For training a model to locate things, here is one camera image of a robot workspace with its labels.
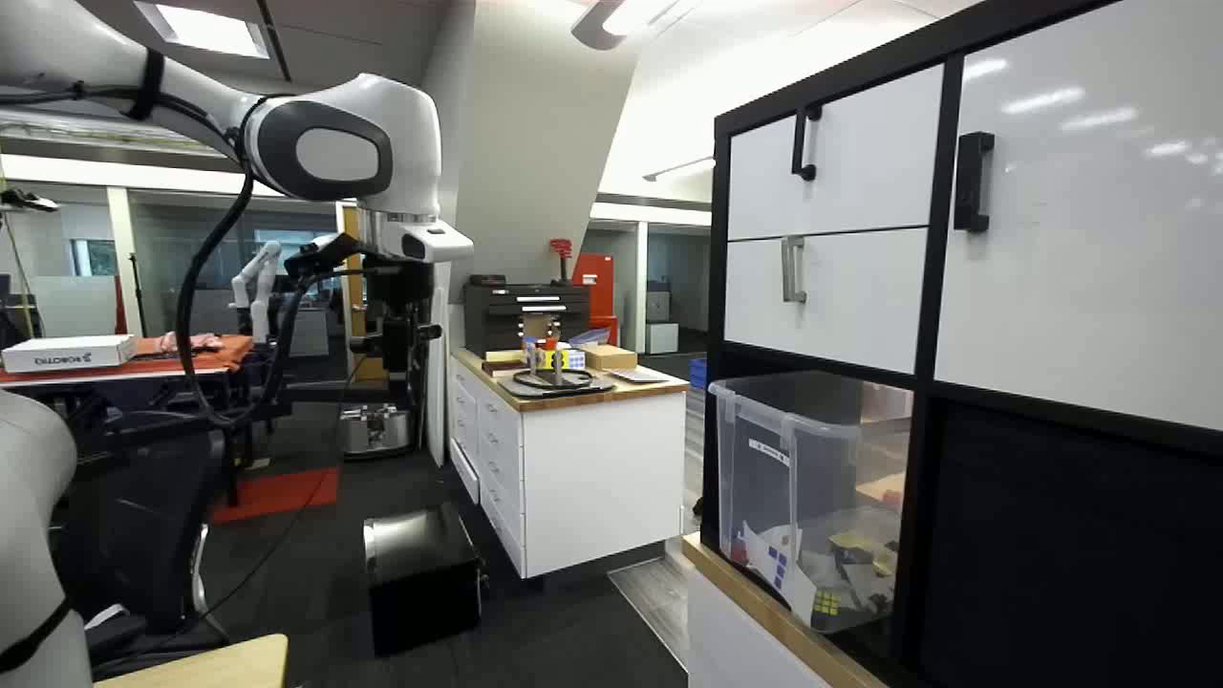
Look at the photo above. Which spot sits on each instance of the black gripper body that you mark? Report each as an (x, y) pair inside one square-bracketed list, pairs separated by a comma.
[(404, 301)]

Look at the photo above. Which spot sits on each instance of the clear plastic storage box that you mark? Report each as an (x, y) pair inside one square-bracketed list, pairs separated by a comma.
[(788, 459)]

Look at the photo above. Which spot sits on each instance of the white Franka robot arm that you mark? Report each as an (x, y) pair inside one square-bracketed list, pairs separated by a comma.
[(345, 115)]

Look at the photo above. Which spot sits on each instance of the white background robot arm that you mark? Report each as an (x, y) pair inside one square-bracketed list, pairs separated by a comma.
[(254, 287)]

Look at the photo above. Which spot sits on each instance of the small wooden box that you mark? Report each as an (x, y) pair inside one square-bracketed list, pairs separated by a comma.
[(614, 358)]

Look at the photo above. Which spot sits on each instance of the black box on floor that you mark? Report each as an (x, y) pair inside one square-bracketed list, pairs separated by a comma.
[(420, 585)]

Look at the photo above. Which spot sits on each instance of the flat white box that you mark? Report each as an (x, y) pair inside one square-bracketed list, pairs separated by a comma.
[(63, 353)]

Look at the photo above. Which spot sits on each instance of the black shelf unit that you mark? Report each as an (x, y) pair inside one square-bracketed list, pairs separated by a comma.
[(1084, 561)]

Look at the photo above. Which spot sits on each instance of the wooden door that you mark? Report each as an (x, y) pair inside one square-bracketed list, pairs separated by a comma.
[(353, 320)]

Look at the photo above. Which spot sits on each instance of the metal pot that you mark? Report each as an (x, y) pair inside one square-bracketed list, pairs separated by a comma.
[(369, 430)]

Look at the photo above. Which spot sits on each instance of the black printer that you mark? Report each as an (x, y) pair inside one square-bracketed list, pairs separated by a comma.
[(508, 313)]

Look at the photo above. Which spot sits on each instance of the stack of plates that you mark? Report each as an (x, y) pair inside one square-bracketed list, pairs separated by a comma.
[(560, 384)]

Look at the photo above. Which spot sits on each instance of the red floor mat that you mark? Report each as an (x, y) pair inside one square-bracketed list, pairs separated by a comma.
[(274, 495)]

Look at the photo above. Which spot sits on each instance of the red appliance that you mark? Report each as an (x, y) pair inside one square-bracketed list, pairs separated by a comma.
[(597, 287)]

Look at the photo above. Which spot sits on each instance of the white cabinet with wooden top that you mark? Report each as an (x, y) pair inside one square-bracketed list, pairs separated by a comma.
[(597, 485)]

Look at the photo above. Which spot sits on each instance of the red table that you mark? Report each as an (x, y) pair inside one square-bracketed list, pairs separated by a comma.
[(153, 364)]

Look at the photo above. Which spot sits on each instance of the black office chair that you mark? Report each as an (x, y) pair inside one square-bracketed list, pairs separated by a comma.
[(137, 511)]

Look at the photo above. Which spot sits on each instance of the square ceiling light panel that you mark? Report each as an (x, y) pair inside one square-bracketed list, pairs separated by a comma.
[(211, 32)]

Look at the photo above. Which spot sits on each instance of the light wooden table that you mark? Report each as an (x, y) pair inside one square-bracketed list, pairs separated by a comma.
[(202, 667)]

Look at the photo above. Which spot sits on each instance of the long ceiling light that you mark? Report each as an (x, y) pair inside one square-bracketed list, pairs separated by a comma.
[(625, 21)]

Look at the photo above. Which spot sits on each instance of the white carton with blue print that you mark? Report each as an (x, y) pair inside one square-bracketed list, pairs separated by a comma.
[(781, 575)]

